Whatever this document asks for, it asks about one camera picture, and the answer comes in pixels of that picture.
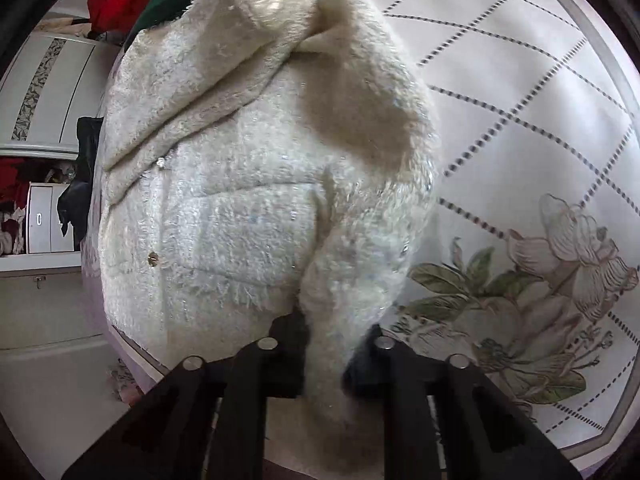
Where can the white drawer cabinet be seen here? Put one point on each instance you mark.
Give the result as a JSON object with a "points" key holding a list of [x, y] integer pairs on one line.
{"points": [[32, 237]]}

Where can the white fluffy knit coat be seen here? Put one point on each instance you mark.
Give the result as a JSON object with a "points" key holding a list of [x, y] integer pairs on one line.
{"points": [[260, 157]]}

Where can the white floral quilted bedspread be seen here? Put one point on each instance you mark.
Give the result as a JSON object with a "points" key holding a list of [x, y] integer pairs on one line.
{"points": [[529, 260]]}

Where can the black garment on bed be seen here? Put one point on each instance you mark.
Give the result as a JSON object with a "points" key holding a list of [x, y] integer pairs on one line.
{"points": [[73, 204]]}

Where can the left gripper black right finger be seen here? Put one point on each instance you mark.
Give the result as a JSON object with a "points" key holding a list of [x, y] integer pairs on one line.
{"points": [[447, 419]]}

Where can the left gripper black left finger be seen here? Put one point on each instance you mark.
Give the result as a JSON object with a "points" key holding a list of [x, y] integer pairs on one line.
{"points": [[204, 420]]}

